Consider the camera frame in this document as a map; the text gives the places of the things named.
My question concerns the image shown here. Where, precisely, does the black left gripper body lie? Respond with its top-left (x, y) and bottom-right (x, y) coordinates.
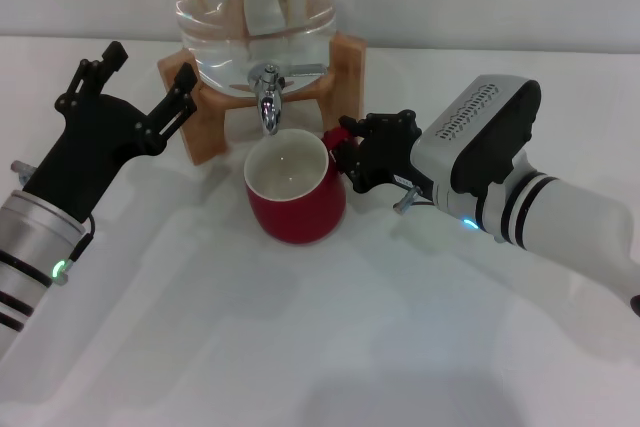
top-left (22, 94), bottom-right (165, 223)

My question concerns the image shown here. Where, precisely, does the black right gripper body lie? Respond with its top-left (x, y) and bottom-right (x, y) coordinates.
top-left (353, 130), bottom-right (435, 193)

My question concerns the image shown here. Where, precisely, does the red ceramic cup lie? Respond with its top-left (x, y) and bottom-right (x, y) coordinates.
top-left (243, 128), bottom-right (352, 246)

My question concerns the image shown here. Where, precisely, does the chrome faucet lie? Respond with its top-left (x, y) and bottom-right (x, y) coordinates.
top-left (247, 61), bottom-right (329, 137)

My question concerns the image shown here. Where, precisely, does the wooden dispenser stand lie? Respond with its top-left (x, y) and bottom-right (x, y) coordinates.
top-left (157, 32), bottom-right (366, 167)

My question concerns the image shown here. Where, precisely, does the glass water dispenser jar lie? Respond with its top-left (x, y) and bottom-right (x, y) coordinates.
top-left (160, 0), bottom-right (339, 98)

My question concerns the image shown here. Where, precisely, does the metal right cable connector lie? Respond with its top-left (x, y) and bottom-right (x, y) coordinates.
top-left (393, 185), bottom-right (434, 214)

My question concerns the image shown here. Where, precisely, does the metal cable connector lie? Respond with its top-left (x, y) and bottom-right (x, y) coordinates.
top-left (393, 185), bottom-right (434, 214)
top-left (9, 160), bottom-right (37, 184)

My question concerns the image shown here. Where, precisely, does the metal left cable connector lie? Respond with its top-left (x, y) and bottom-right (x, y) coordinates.
top-left (9, 160), bottom-right (37, 184)

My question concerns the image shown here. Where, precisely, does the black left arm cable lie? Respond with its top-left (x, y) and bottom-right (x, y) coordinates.
top-left (62, 215), bottom-right (97, 283)

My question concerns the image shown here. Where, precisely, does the silver black wrist camera box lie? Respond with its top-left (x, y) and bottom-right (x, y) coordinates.
top-left (408, 75), bottom-right (543, 198)

